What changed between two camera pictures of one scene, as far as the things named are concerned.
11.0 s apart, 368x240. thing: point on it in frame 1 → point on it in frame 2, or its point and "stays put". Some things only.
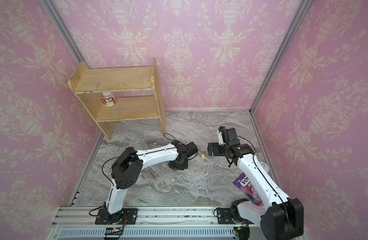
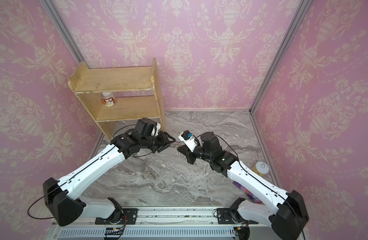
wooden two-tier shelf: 115,94 stays put
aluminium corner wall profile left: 63,29 stays put
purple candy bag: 243,183 stays put
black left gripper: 174,166 → 165,140
